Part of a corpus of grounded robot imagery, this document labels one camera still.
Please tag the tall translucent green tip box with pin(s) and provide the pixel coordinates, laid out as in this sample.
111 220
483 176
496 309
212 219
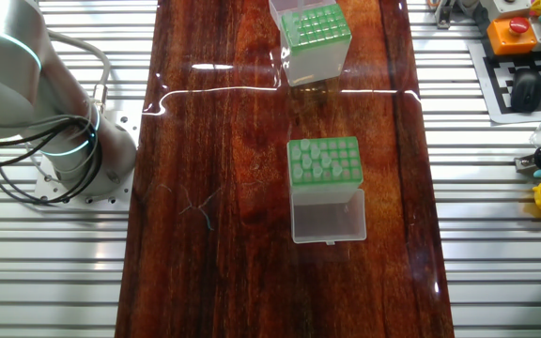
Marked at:
327 220

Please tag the low green rack tip box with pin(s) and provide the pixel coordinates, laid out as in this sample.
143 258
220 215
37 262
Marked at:
317 66

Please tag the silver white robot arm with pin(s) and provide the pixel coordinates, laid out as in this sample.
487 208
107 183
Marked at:
7 70

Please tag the glossy brown wooden board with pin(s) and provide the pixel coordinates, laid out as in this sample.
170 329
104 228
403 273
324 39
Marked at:
228 258

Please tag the yellow button box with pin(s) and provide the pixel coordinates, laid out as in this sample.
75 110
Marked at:
505 44

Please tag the black computer mouse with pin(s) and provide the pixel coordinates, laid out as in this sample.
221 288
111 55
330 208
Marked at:
526 91

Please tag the red emergency stop button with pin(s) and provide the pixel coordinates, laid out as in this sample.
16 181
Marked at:
518 24

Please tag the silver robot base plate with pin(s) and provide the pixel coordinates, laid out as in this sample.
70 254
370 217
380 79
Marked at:
127 124

